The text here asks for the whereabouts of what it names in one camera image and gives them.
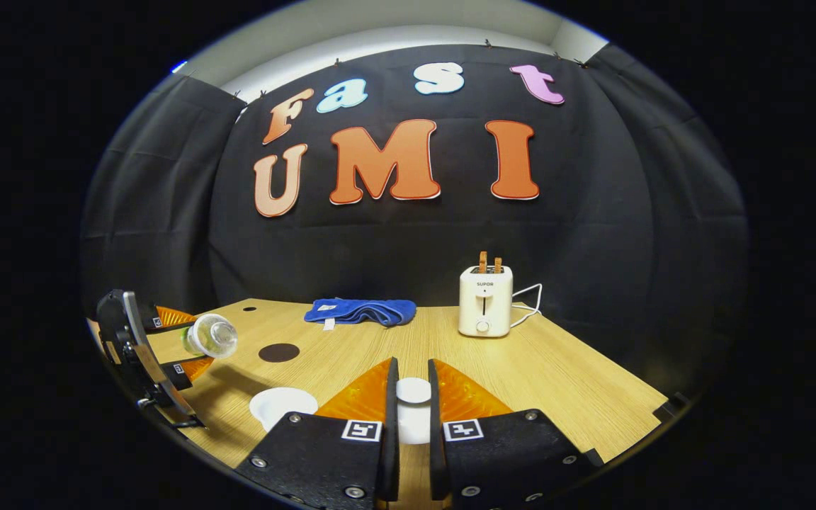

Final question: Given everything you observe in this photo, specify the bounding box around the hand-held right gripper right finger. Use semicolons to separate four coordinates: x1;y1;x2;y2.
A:
428;358;604;510

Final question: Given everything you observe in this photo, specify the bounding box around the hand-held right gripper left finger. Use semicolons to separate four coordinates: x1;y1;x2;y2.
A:
234;356;400;510

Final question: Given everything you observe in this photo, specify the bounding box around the water bottle with green label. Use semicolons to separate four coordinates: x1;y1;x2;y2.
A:
181;314;239;358

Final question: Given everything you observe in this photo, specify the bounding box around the white teacup lid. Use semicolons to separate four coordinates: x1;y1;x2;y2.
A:
395;377;433;446

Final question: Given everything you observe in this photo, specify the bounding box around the dark round coaster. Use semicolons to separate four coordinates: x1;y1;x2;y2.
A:
259;343;301;363

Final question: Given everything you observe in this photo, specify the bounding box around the white teacup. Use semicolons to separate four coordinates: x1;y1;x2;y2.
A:
249;387;319;433

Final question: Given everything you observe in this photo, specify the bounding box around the blue towel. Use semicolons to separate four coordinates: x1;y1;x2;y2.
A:
304;297;417;331

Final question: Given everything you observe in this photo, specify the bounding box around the cream toaster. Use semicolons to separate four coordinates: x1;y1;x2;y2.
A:
459;265;514;338

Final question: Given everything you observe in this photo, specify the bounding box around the white toaster cable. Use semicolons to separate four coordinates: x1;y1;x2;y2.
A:
511;283;543;329

